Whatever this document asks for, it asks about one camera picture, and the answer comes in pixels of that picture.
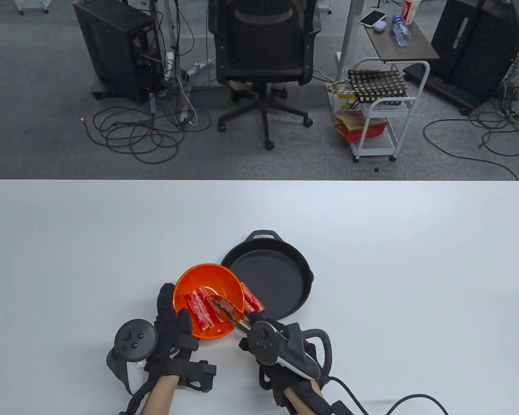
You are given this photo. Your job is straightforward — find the long black floor cable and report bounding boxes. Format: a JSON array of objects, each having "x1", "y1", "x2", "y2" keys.
[{"x1": 423, "y1": 118, "x2": 519, "y2": 181}]

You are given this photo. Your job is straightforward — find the black white checkered bag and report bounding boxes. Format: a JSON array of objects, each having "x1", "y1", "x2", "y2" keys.
[{"x1": 347, "y1": 69, "x2": 410, "y2": 105}]

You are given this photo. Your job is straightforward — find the person's left hand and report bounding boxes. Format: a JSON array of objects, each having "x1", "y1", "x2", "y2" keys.
[{"x1": 145, "y1": 283, "x2": 217, "y2": 393}]

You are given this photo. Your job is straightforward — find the white desk foot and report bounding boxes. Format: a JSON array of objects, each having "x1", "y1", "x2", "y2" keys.
[{"x1": 185, "y1": 56, "x2": 219, "y2": 81}]

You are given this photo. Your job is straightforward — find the white metal frame pole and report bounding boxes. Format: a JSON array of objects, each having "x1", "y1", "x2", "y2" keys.
[
  {"x1": 336, "y1": 0, "x2": 364, "y2": 81},
  {"x1": 162, "y1": 0, "x2": 179, "y2": 85}
]

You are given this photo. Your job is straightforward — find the red paper box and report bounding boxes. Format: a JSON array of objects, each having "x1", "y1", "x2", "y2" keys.
[{"x1": 334, "y1": 110, "x2": 390, "y2": 144}]

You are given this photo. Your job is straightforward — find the red steel kitchen tongs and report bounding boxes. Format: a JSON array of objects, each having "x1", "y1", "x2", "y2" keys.
[{"x1": 210, "y1": 295, "x2": 260, "y2": 335}]

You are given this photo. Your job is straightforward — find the black computer tower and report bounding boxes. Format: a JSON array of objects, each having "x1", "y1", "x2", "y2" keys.
[{"x1": 73, "y1": 0, "x2": 163, "y2": 103}]

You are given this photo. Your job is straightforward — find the black left glove cable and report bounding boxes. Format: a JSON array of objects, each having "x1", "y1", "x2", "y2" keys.
[{"x1": 119, "y1": 378, "x2": 154, "y2": 415}]

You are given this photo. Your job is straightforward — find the black right glove cable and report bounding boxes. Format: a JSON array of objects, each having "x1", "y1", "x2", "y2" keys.
[{"x1": 324, "y1": 375, "x2": 451, "y2": 415}]

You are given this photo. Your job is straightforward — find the white wire cart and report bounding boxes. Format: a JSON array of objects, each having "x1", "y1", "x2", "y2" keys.
[{"x1": 14, "y1": 0, "x2": 51, "y2": 15}]

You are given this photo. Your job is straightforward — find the yellow plastic bag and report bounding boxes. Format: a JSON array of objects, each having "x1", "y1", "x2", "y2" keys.
[{"x1": 327, "y1": 80, "x2": 358, "y2": 112}]

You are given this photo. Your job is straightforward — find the black glove cable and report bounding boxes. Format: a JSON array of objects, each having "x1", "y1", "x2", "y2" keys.
[
  {"x1": 324, "y1": 375, "x2": 451, "y2": 415},
  {"x1": 119, "y1": 378, "x2": 154, "y2": 415}
]

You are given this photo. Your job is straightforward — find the white cart with brown top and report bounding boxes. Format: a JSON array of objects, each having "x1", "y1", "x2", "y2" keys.
[{"x1": 327, "y1": 13, "x2": 441, "y2": 163}]

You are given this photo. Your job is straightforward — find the white smartphone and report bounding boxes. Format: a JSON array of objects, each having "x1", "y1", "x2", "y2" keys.
[{"x1": 358, "y1": 10, "x2": 387, "y2": 28}]

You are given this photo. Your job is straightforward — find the red white paper cup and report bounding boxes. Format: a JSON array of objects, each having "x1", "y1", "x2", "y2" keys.
[{"x1": 403, "y1": 0, "x2": 423, "y2": 25}]

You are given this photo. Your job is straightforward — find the person's left forearm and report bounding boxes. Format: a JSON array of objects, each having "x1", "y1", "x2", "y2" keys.
[{"x1": 138, "y1": 375, "x2": 180, "y2": 415}]

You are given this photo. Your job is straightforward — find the black mesh office chair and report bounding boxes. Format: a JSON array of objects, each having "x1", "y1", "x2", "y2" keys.
[{"x1": 208, "y1": 0, "x2": 323, "y2": 151}]

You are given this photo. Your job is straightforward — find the grey hand controller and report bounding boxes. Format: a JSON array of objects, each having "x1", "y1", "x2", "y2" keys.
[
  {"x1": 247, "y1": 319, "x2": 333, "y2": 381},
  {"x1": 106, "y1": 319, "x2": 157, "y2": 395}
]

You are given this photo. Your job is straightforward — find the clear plastic water bottle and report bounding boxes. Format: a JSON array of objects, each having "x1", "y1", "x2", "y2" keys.
[{"x1": 391, "y1": 15, "x2": 413, "y2": 47}]

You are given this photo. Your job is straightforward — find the person's right hand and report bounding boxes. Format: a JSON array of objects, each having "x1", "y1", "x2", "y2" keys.
[{"x1": 239, "y1": 311, "x2": 331, "y2": 409}]

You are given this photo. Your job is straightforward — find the orange plastic bowl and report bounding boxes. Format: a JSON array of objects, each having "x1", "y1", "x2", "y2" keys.
[{"x1": 173, "y1": 264, "x2": 246, "y2": 341}]

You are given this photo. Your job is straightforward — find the black cast iron skillet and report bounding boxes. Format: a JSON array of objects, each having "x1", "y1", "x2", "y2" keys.
[{"x1": 220, "y1": 230, "x2": 315, "y2": 390}]

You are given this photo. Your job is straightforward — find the tangled black cable bundle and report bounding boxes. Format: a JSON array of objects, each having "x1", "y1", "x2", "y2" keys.
[{"x1": 469, "y1": 45, "x2": 519, "y2": 157}]

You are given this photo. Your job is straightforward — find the black floor cable bundle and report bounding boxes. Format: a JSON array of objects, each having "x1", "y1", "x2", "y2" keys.
[{"x1": 81, "y1": 82, "x2": 212, "y2": 165}]

